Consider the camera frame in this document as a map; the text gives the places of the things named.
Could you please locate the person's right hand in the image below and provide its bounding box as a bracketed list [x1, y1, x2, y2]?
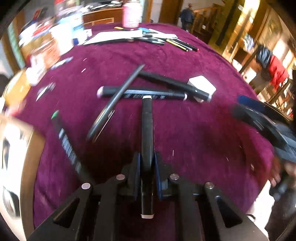
[268, 158, 296, 188]

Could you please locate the green-capped black marker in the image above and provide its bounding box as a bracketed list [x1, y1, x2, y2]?
[50, 110, 95, 186]

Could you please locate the white plastic jar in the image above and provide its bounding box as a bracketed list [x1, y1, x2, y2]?
[50, 23, 74, 56]

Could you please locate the pink knit-covered jar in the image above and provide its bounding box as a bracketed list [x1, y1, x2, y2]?
[122, 0, 142, 28]

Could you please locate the wooden stair railing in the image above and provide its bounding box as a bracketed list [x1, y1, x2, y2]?
[192, 6, 220, 37]

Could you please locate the small white charger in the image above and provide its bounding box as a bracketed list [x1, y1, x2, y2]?
[187, 75, 216, 102]

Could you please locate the row of pens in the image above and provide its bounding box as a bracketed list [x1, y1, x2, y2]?
[136, 27, 200, 52]

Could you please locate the black hanging garment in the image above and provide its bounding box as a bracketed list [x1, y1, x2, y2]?
[255, 44, 273, 70]

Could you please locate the yellow tape roll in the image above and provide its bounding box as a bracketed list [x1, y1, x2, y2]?
[2, 70, 31, 107]

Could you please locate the white and blue box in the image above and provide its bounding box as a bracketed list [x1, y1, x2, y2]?
[79, 29, 93, 41]

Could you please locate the white paper sheet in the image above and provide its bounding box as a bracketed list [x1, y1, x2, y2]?
[83, 30, 142, 45]

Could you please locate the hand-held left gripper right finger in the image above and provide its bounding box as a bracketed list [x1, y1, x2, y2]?
[154, 151, 270, 241]

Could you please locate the clear jar orange label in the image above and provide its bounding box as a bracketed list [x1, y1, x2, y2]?
[23, 32, 60, 67]

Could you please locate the wooden cabinet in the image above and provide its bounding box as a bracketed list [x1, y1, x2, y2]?
[82, 7, 124, 25]

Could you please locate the wooden door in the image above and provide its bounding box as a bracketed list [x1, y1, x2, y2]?
[159, 0, 183, 24]

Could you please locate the slim dark pen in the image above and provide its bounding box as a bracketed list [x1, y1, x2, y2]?
[86, 64, 146, 143]

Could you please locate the white-capped black marker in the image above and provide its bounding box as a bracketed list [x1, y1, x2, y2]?
[141, 95, 155, 219]

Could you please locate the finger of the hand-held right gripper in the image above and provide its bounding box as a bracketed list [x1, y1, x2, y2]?
[237, 95, 292, 123]
[231, 103, 289, 160]

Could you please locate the grey-capped black marker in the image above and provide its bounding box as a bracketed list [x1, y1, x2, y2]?
[137, 70, 212, 103]

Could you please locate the small black printed marker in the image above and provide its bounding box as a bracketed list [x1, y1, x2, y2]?
[50, 57, 74, 70]

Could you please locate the blue-label plastic jar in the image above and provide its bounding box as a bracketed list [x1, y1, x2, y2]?
[58, 7, 85, 40]

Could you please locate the brown cardboard box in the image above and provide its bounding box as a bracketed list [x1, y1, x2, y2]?
[0, 113, 45, 241]

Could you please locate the pink-capped black marker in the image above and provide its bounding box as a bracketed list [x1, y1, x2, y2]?
[97, 86, 188, 102]

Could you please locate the small white box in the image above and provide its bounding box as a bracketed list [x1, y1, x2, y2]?
[25, 57, 47, 86]

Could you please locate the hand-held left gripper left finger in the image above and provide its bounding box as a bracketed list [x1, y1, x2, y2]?
[26, 152, 141, 241]

